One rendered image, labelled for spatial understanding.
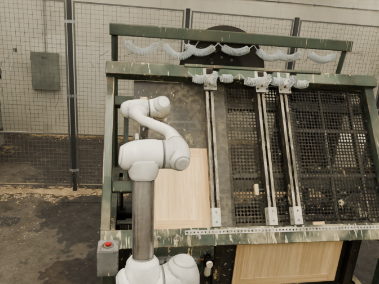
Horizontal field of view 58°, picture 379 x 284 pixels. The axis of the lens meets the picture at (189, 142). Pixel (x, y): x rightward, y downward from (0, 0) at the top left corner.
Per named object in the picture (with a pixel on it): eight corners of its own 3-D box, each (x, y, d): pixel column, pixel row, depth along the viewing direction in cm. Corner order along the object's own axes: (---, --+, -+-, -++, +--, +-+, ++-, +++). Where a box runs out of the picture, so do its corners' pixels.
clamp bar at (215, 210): (207, 227, 238) (216, 225, 216) (199, 72, 272) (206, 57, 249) (221, 226, 240) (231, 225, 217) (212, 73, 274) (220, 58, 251)
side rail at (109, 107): (101, 231, 231) (100, 230, 221) (106, 82, 263) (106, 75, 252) (110, 230, 232) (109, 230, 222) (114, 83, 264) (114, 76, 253)
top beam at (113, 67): (106, 79, 257) (105, 72, 247) (106, 67, 260) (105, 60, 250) (369, 91, 296) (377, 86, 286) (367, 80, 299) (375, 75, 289)
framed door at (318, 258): (230, 284, 277) (231, 287, 275) (238, 224, 261) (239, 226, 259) (332, 279, 293) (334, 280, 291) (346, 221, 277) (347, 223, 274)
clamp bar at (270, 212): (263, 225, 246) (277, 223, 223) (249, 75, 279) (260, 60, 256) (276, 225, 247) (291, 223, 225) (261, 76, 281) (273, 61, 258)
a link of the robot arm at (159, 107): (168, 102, 215) (146, 103, 212) (171, 92, 200) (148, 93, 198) (170, 119, 212) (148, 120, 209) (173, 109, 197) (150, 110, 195)
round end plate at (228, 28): (177, 114, 313) (182, 21, 290) (176, 112, 319) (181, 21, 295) (260, 116, 327) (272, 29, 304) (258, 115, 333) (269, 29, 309)
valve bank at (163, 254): (139, 293, 216) (140, 261, 209) (138, 278, 230) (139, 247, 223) (216, 289, 225) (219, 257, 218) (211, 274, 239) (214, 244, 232)
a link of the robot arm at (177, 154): (188, 133, 164) (159, 133, 161) (197, 152, 149) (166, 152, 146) (185, 156, 170) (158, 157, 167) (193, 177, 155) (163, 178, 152)
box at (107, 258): (97, 278, 201) (96, 252, 196) (98, 265, 213) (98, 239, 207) (118, 276, 203) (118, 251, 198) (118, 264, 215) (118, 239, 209)
